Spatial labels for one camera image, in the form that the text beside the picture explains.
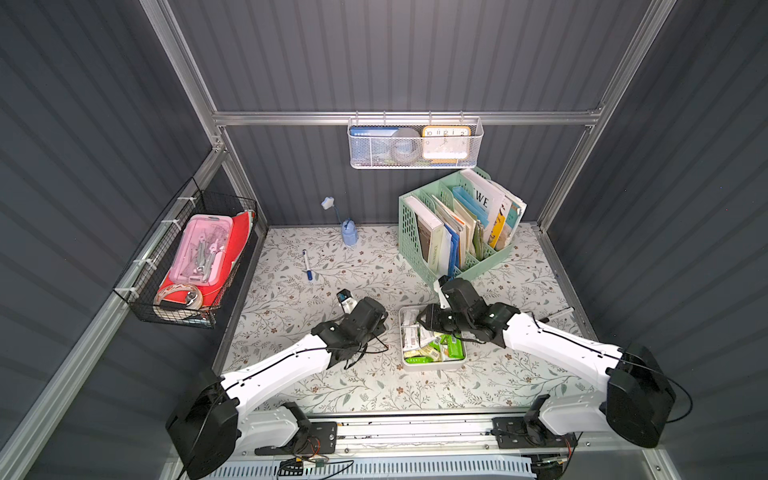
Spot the clear tape roll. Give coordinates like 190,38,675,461
154,284,203,310

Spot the blue small bottle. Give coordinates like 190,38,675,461
321,196,359,247

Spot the mint green file organizer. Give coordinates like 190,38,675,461
398,167,527,285

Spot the grey tape roll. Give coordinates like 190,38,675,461
390,127,422,165

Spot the blue folder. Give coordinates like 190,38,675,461
444,225,460,278

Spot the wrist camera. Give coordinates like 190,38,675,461
433,276,450,310
336,289,358,315

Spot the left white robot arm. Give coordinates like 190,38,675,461
165,297,388,479

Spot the white wire wall basket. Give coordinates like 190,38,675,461
347,114,485,170

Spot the yellow white clock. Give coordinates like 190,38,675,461
422,125,472,162

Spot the white storage box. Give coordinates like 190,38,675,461
398,305,468,373

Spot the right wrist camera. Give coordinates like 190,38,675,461
433,276,450,310

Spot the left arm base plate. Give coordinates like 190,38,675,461
254,421,338,457

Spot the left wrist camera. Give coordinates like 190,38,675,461
336,289,358,315

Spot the white brown book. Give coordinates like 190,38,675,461
405,196,450,277

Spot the black white pen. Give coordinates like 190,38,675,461
538,307,574,324

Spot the blue white marker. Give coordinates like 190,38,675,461
302,249,314,281

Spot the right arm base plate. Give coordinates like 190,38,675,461
490,416,578,450

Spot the black wire side basket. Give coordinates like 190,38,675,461
114,181,258,329

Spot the blue box in basket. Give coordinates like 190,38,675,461
347,126,398,169

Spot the aluminium rail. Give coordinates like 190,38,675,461
223,411,635,465

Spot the white book WE cover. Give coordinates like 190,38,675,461
460,169,512,250

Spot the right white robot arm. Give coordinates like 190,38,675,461
415,278,677,448

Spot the pink plastic case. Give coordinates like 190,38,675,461
168,214,233,287

